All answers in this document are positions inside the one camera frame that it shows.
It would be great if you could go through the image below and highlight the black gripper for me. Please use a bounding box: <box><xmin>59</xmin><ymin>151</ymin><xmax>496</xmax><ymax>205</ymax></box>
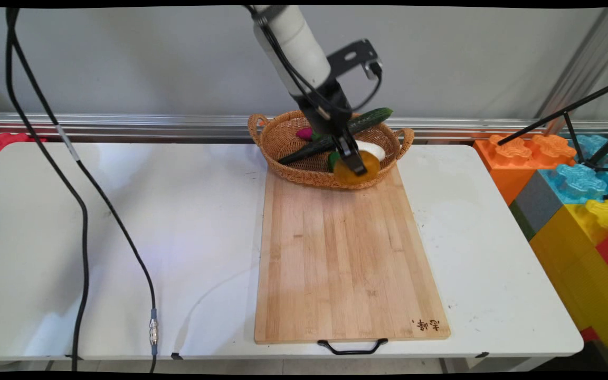
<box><xmin>291</xmin><ymin>78</ymin><xmax>368</xmax><ymax>176</ymax></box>

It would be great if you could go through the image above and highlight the round orange toy food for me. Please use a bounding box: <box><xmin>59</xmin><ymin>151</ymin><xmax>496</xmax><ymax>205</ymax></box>
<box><xmin>333</xmin><ymin>150</ymin><xmax>382</xmax><ymax>186</ymax></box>

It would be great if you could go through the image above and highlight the white radish toy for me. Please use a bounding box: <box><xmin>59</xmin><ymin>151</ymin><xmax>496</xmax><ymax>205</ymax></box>
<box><xmin>354</xmin><ymin>139</ymin><xmax>387</xmax><ymax>163</ymax></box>

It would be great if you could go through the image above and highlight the long dark green cucumber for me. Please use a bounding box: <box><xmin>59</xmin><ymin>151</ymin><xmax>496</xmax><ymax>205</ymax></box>
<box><xmin>277</xmin><ymin>107</ymin><xmax>394</xmax><ymax>165</ymax></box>

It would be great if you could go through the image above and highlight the woven wicker basket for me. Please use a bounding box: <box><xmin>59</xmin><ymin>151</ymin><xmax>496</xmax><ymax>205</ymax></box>
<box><xmin>247</xmin><ymin>109</ymin><xmax>415</xmax><ymax>191</ymax></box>

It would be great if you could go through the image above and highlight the wooden cutting board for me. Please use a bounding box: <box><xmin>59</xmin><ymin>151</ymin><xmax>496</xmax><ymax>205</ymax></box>
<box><xmin>254</xmin><ymin>165</ymin><xmax>451</xmax><ymax>345</ymax></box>

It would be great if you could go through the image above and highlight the big orange building block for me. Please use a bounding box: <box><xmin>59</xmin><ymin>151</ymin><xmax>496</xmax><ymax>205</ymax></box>
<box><xmin>473</xmin><ymin>134</ymin><xmax>578</xmax><ymax>207</ymax></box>

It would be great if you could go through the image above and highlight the big green building block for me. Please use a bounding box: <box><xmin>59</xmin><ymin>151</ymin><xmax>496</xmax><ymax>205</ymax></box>
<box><xmin>509</xmin><ymin>201</ymin><xmax>536</xmax><ymax>242</ymax></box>

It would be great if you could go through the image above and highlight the big grey building block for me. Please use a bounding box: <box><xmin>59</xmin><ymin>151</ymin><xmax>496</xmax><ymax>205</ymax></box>
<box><xmin>515</xmin><ymin>171</ymin><xmax>564</xmax><ymax>236</ymax></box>

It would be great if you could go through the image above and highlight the black tripod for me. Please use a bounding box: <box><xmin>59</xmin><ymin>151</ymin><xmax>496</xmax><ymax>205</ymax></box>
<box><xmin>497</xmin><ymin>78</ymin><xmax>608</xmax><ymax>175</ymax></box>

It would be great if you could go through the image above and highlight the big blue building block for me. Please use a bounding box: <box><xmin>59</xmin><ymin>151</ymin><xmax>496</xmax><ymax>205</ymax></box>
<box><xmin>538</xmin><ymin>134</ymin><xmax>608</xmax><ymax>206</ymax></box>

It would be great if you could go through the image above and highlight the big yellow building block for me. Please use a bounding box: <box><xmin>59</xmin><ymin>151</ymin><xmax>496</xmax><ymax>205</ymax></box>
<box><xmin>529</xmin><ymin>199</ymin><xmax>608</xmax><ymax>372</ymax></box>

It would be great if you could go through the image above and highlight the red block with studs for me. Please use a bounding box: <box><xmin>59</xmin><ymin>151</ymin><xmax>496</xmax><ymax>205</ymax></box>
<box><xmin>0</xmin><ymin>132</ymin><xmax>47</xmax><ymax>166</ymax></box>

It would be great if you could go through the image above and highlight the silver black wrist camera mount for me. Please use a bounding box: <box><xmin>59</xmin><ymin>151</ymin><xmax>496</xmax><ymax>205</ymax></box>
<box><xmin>327</xmin><ymin>39</ymin><xmax>384</xmax><ymax>81</ymax></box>

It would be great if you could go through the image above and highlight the aluminium rail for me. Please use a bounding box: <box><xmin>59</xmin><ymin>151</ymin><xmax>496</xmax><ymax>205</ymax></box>
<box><xmin>0</xmin><ymin>112</ymin><xmax>608</xmax><ymax>144</ymax></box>

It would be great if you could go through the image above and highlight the black cutting board handle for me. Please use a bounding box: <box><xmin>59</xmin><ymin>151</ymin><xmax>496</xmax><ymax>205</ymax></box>
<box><xmin>317</xmin><ymin>338</ymin><xmax>389</xmax><ymax>356</ymax></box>

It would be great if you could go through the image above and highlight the black cable with metal connector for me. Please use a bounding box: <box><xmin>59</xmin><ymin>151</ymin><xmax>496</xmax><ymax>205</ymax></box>
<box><xmin>6</xmin><ymin>7</ymin><xmax>159</xmax><ymax>374</ymax></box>

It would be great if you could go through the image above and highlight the thick black cable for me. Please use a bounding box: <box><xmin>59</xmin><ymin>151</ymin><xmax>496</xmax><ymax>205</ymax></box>
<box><xmin>4</xmin><ymin>7</ymin><xmax>90</xmax><ymax>372</ymax></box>

